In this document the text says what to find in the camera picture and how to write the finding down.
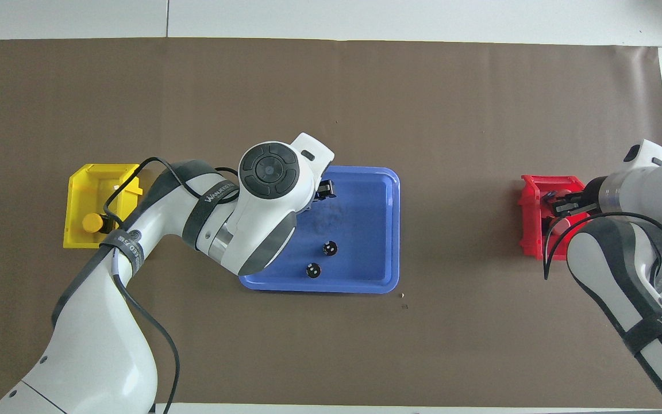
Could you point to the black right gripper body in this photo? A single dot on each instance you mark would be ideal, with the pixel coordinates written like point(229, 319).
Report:
point(595, 195)

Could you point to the yellow push button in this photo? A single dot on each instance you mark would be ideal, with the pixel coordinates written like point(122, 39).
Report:
point(92, 222)

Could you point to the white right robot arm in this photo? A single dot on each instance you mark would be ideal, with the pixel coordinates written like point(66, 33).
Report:
point(653, 190)

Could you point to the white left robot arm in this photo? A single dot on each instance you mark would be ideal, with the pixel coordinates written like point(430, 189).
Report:
point(95, 356)

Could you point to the red plastic bin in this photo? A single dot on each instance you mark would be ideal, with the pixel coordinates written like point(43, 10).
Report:
point(532, 230)

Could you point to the blue plastic tray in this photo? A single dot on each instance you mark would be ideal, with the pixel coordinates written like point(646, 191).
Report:
point(365, 230)

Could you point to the brown paper table mat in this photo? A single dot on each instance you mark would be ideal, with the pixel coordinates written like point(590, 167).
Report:
point(331, 103)

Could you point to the yellow plastic bin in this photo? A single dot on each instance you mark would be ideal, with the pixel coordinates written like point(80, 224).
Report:
point(78, 190)

